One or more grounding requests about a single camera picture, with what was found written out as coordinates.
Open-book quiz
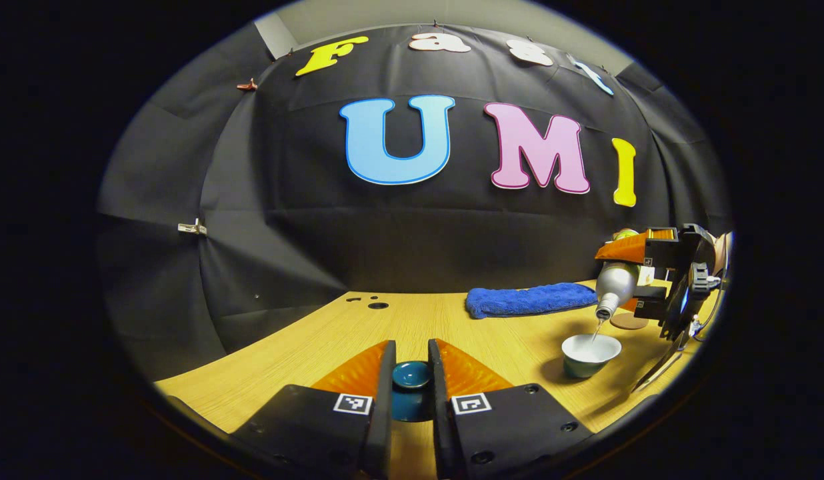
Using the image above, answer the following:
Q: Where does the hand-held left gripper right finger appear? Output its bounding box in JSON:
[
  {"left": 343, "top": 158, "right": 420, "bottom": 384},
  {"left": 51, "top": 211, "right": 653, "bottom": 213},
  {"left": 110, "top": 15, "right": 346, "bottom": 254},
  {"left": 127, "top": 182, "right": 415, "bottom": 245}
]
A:
[{"left": 427, "top": 339, "right": 594, "bottom": 480}]

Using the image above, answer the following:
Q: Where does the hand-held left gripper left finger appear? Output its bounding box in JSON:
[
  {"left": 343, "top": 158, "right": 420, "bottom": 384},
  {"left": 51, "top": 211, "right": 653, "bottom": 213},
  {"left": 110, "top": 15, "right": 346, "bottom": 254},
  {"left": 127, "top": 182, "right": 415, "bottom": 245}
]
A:
[{"left": 229, "top": 340, "right": 397, "bottom": 480}]

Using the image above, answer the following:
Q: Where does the green label silver water bottle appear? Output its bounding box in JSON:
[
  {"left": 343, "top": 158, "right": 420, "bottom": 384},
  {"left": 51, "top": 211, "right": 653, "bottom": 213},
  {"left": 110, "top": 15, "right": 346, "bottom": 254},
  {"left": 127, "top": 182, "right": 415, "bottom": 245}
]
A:
[{"left": 594, "top": 229, "right": 643, "bottom": 322}]

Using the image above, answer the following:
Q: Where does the teal teacup lid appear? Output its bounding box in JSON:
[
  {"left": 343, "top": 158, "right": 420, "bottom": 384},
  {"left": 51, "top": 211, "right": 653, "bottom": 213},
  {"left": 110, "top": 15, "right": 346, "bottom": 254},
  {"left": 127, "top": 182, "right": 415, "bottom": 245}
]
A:
[{"left": 391, "top": 360, "right": 434, "bottom": 423}]

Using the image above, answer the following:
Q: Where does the white and green teacup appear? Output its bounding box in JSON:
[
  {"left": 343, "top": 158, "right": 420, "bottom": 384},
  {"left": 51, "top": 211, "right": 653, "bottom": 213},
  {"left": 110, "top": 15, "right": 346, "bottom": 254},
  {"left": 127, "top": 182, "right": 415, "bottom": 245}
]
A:
[{"left": 561, "top": 333, "right": 623, "bottom": 379}]

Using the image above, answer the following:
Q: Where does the blue towel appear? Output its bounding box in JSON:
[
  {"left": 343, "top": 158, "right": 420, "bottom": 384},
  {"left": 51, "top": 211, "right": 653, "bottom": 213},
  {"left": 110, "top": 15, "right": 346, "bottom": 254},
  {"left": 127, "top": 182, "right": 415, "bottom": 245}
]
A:
[{"left": 465, "top": 283, "right": 598, "bottom": 319}]

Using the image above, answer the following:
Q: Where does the black backdrop cloth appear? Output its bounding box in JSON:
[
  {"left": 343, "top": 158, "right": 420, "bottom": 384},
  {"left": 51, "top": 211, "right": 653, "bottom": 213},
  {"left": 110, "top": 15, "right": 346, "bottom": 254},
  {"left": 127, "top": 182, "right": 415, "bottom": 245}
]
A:
[{"left": 97, "top": 23, "right": 731, "bottom": 381}]

